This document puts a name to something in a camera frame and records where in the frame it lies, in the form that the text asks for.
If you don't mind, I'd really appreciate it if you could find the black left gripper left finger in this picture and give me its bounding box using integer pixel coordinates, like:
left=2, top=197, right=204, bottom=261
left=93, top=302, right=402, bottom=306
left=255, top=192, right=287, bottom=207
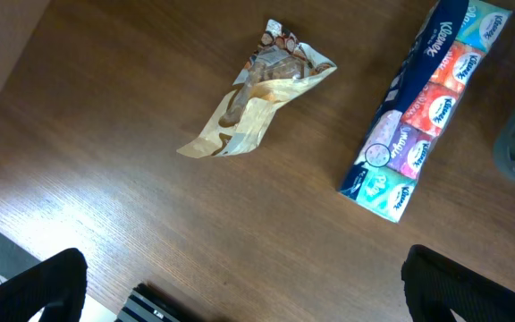
left=0, top=248, right=88, bottom=322

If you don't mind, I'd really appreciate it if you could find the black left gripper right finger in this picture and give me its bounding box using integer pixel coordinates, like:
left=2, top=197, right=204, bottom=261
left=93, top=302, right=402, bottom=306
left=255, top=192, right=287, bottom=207
left=401, top=244, right=515, bottom=322

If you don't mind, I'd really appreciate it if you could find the Kleenex tissue multipack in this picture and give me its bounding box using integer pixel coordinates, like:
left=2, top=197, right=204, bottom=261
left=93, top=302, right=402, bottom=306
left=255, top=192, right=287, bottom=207
left=339, top=0, right=512, bottom=223

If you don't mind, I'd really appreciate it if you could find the small brown paper snack bag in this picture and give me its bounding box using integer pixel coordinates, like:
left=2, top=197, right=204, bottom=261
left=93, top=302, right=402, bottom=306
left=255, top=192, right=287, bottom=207
left=178, top=19, right=337, bottom=158

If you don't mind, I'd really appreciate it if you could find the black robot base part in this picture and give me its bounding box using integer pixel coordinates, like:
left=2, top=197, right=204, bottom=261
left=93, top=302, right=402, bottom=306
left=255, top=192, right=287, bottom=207
left=115, top=283, right=200, bottom=322

